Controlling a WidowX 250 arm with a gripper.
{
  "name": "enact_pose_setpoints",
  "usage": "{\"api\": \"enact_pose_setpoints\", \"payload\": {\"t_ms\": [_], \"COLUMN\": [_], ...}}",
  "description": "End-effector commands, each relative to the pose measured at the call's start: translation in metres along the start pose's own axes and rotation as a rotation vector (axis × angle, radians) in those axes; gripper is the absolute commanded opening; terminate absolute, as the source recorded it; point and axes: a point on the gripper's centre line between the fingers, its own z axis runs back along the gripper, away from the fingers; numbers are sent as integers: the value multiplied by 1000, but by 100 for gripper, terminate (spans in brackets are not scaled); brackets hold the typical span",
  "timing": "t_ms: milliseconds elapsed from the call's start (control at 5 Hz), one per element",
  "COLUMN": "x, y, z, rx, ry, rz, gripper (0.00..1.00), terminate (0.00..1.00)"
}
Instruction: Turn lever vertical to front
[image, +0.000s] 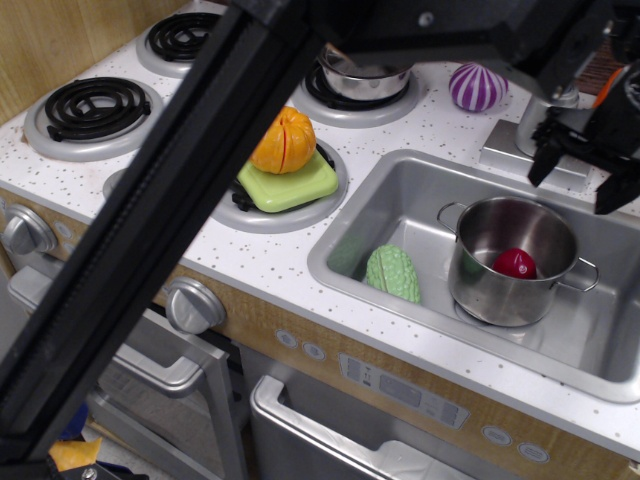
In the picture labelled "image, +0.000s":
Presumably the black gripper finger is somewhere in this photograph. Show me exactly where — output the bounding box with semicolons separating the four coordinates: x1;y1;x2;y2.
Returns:
594;169;639;215
528;137;564;187

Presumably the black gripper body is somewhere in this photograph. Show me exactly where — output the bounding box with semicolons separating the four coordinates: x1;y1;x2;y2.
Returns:
532;1;639;160

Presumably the silver toy faucet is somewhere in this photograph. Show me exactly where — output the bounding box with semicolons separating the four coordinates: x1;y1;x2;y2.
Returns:
479;84;594;194

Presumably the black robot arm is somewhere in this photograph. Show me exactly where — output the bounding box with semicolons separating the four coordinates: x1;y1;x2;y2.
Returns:
1;1;633;479

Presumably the purple striped toy onion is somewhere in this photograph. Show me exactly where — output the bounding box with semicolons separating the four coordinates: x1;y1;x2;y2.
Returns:
449;63;509;113

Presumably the red toy fruit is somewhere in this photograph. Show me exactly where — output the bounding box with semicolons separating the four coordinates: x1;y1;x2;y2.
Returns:
492;248;537;280

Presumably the green toy bitter gourd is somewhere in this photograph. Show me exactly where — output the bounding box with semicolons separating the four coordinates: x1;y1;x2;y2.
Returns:
366;244;421;304

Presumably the steel lidded pan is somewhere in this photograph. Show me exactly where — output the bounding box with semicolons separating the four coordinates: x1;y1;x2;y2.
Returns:
317;44;412;101

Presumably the back right stove burner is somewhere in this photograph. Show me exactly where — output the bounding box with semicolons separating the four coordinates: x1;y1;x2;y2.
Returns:
291;63;419;129

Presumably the stove burner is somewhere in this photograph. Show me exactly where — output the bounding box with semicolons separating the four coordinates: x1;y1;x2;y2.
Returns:
291;63;419;129
136;12;221;79
211;140;348;234
23;77;164;162

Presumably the orange toy pumpkin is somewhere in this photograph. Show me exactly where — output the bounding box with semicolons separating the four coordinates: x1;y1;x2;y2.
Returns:
249;106;317;175

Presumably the green toy cutting board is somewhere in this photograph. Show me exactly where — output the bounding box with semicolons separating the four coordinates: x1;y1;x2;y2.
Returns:
237;150;339;213

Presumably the grey control panel sticker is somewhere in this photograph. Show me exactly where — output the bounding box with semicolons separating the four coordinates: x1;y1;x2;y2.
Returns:
338;353;470;430

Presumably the front right stove burner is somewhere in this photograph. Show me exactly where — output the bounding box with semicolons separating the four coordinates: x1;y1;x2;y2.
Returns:
211;140;348;234

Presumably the silver dishwasher door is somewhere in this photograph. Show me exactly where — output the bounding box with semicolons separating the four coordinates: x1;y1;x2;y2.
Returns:
249;344;506;480

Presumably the silver oven knob right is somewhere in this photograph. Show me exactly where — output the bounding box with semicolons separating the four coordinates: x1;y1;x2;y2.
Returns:
165;277;227;335

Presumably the silver oven knob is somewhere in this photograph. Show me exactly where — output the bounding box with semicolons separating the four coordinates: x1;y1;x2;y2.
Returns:
1;204;58;255
165;277;227;335

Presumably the back left stove burner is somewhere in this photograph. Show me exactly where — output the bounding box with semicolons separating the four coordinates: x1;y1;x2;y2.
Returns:
136;12;221;79

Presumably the silver oven door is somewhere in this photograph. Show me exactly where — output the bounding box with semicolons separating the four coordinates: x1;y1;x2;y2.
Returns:
7;265;247;480

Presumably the front left stove burner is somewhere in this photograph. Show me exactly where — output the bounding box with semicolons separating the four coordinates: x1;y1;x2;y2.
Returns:
23;77;164;162

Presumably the silver oven knob left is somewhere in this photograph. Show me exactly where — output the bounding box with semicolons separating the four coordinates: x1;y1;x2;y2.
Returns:
1;204;58;255

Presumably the blue object on floor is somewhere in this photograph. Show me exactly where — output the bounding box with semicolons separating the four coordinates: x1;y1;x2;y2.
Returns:
58;403;89;441

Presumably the yellow cloth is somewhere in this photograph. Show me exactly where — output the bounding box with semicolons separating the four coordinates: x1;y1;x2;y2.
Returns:
49;437;102;472

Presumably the steel pot with handles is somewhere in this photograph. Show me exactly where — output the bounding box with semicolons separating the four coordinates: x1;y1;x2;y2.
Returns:
436;196;600;328

